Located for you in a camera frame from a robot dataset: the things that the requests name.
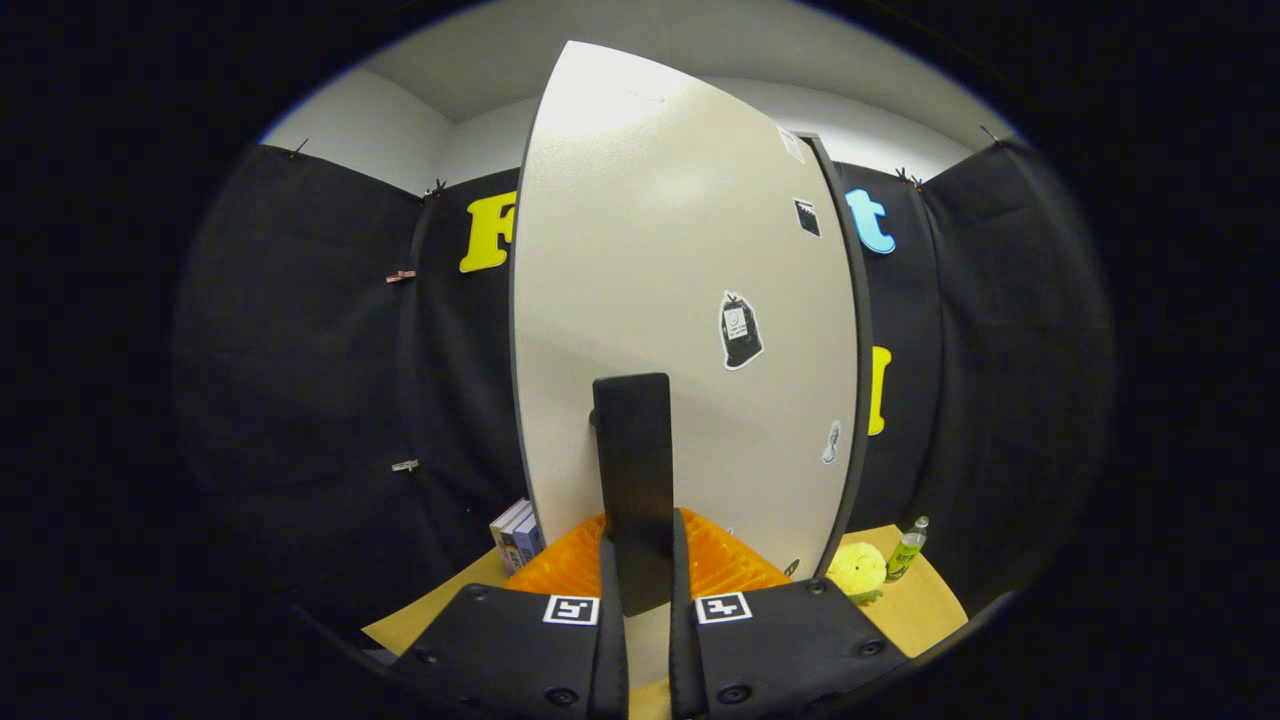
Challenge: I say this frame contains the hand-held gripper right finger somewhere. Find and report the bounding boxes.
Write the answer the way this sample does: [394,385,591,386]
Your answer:
[668,507,909,720]

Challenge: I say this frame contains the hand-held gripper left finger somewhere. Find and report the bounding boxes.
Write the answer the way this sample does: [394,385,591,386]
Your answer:
[385,512,631,720]

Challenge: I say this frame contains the black door handle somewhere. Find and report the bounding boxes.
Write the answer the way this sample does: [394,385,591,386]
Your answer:
[590,373,676,618]

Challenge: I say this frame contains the grey shoe cabinet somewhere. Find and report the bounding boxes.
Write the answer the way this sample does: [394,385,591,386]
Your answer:
[798,130,875,579]

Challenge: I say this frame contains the beige shoe cabinet door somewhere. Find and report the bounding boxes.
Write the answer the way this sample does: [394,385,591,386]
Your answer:
[510,40,863,691]

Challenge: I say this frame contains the white book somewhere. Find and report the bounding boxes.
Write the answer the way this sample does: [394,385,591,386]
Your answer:
[489,498,531,573]

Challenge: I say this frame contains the yellow plush toy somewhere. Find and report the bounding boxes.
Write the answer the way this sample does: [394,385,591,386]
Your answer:
[826,541,889,606]

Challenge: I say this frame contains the green drink bottle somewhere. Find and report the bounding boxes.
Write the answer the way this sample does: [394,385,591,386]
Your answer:
[885,516,930,583]

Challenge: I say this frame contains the black backdrop cloth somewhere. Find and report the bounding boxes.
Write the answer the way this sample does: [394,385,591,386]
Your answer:
[172,135,1116,641]

